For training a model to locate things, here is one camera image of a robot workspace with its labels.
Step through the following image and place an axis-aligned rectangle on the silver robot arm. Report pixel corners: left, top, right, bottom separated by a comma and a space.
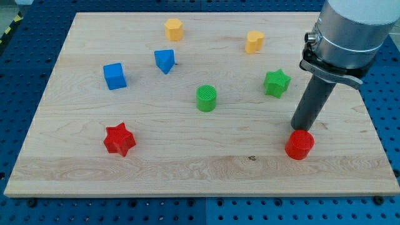
300, 0, 399, 89

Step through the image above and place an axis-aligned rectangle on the green cylinder block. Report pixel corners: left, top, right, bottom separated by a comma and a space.
196, 85, 217, 112

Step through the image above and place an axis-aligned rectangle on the wooden board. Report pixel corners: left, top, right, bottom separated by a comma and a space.
4, 12, 399, 198

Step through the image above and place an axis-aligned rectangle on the blue triangle block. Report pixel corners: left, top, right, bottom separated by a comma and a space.
154, 49, 175, 74

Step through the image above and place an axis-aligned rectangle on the green star block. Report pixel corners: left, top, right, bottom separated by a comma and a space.
263, 69, 291, 99

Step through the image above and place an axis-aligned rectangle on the red star block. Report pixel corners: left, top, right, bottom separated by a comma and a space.
103, 122, 136, 157

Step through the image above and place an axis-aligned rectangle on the yellow hexagon block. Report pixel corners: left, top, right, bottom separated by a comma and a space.
164, 18, 184, 41

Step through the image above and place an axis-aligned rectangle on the yellow heart block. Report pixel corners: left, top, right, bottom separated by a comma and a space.
245, 31, 264, 54

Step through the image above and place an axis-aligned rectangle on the blue cube block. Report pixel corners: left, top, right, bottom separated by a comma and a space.
103, 63, 127, 90

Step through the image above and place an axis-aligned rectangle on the red cylinder block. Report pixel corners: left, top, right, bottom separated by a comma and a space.
285, 129, 315, 160

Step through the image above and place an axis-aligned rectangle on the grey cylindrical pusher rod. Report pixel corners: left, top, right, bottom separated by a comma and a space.
291, 75, 336, 131

